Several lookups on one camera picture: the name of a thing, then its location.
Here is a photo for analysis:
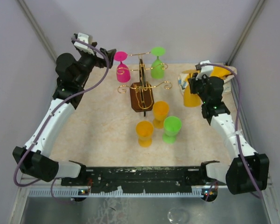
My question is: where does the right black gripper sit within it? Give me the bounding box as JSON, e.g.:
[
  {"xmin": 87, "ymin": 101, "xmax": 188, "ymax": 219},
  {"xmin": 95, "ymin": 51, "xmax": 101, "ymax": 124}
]
[{"xmin": 189, "ymin": 71, "xmax": 209, "ymax": 104}]

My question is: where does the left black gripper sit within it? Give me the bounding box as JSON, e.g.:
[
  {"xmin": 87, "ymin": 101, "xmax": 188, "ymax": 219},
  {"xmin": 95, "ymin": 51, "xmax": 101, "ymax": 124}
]
[{"xmin": 75, "ymin": 42, "xmax": 116, "ymax": 85}]

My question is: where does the orange wine glass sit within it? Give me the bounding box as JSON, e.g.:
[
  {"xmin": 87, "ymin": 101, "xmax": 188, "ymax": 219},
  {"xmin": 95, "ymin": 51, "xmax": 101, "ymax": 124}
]
[
  {"xmin": 182, "ymin": 70, "xmax": 201, "ymax": 107},
  {"xmin": 135, "ymin": 121, "xmax": 154, "ymax": 147},
  {"xmin": 153, "ymin": 101, "xmax": 169, "ymax": 129}
]

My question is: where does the pink wine glass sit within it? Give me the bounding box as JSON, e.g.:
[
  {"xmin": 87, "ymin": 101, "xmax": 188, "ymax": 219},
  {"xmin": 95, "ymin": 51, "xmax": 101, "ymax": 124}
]
[{"xmin": 114, "ymin": 51, "xmax": 131, "ymax": 83}]

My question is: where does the green wine glass back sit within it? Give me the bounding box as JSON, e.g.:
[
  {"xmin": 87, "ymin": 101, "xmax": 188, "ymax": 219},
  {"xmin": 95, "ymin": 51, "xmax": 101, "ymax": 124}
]
[{"xmin": 151, "ymin": 47, "xmax": 166, "ymax": 79}]

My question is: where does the green wine glass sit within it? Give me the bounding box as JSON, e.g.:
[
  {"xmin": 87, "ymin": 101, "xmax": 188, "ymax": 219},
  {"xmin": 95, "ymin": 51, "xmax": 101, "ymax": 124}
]
[
  {"xmin": 162, "ymin": 116, "xmax": 182, "ymax": 144},
  {"xmin": 151, "ymin": 47, "xmax": 166, "ymax": 79}
]

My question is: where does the green wine glass front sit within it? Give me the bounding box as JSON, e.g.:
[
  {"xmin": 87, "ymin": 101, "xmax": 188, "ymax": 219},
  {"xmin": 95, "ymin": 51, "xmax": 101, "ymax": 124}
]
[{"xmin": 162, "ymin": 116, "xmax": 182, "ymax": 144}]

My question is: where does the orange wine glass front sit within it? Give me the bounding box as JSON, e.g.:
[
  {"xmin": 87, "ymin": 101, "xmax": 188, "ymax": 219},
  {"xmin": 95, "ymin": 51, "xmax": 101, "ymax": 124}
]
[{"xmin": 135, "ymin": 121, "xmax": 154, "ymax": 147}]

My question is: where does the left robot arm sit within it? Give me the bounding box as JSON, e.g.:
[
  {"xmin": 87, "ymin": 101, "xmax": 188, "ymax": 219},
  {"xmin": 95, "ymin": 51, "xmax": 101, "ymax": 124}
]
[{"xmin": 13, "ymin": 48, "xmax": 116, "ymax": 187}]

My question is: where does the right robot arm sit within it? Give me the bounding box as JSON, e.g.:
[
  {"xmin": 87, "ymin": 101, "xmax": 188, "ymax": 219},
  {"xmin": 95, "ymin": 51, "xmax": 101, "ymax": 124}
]
[{"xmin": 188, "ymin": 72, "xmax": 269, "ymax": 195}]

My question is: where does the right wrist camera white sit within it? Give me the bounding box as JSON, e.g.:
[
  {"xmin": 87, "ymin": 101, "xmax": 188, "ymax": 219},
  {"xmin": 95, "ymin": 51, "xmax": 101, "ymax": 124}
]
[{"xmin": 195, "ymin": 60, "xmax": 214, "ymax": 80}]

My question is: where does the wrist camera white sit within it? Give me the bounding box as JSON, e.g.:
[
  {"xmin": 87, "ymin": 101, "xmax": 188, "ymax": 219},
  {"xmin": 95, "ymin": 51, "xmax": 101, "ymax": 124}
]
[
  {"xmin": 195, "ymin": 60, "xmax": 214, "ymax": 80},
  {"xmin": 71, "ymin": 33, "xmax": 96, "ymax": 56}
]

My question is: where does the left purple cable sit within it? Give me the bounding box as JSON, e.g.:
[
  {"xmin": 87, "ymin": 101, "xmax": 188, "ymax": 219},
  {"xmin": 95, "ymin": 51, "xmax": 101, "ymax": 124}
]
[{"xmin": 13, "ymin": 38, "xmax": 112, "ymax": 203}]

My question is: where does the purple cable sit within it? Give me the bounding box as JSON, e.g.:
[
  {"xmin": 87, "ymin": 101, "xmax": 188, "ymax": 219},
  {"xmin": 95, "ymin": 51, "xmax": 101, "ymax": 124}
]
[
  {"xmin": 13, "ymin": 38, "xmax": 112, "ymax": 203},
  {"xmin": 200, "ymin": 63, "xmax": 263, "ymax": 203}
]

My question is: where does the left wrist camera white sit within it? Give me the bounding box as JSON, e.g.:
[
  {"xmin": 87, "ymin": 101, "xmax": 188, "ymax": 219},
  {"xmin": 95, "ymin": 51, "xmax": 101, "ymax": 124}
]
[{"xmin": 71, "ymin": 33, "xmax": 96, "ymax": 56}]

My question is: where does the gold wire glass rack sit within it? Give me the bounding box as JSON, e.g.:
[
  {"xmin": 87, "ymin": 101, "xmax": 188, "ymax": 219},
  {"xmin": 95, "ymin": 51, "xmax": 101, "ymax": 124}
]
[{"xmin": 118, "ymin": 51, "xmax": 172, "ymax": 117}]

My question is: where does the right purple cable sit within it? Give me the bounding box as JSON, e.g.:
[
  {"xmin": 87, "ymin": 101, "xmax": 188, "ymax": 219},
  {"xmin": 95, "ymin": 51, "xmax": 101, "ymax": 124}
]
[{"xmin": 200, "ymin": 63, "xmax": 263, "ymax": 203}]

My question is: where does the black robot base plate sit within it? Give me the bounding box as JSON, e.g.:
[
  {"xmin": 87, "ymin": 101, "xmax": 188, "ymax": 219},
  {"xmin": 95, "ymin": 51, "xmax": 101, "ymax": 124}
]
[{"xmin": 61, "ymin": 166, "xmax": 214, "ymax": 194}]

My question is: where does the white cable duct strip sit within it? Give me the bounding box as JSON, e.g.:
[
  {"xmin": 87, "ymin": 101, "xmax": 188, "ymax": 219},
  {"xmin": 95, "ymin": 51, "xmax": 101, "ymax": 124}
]
[{"xmin": 28, "ymin": 187, "xmax": 207, "ymax": 197}]

